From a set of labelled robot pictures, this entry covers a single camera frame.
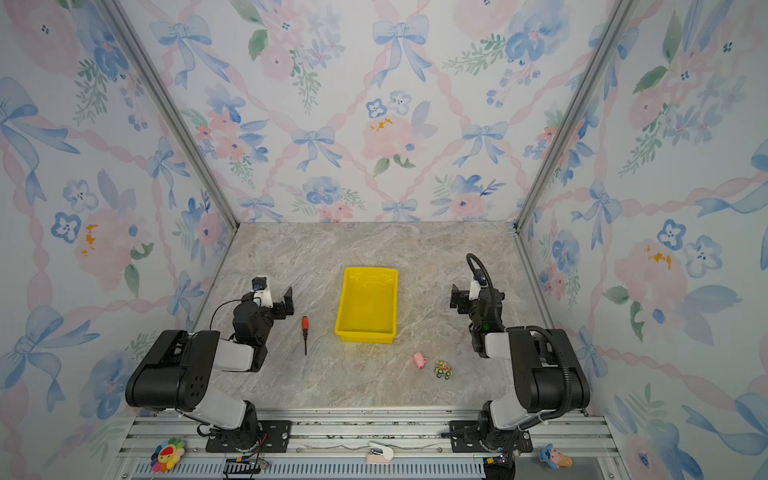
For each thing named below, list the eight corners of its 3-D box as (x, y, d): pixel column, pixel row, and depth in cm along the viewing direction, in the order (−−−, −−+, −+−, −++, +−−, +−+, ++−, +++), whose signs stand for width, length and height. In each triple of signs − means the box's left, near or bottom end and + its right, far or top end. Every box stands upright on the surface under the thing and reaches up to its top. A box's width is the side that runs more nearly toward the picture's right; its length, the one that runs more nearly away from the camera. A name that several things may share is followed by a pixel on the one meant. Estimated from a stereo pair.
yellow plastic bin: (338, 342, 92) (334, 332, 86) (345, 278, 107) (342, 266, 101) (399, 342, 92) (399, 332, 86) (397, 278, 107) (398, 266, 101)
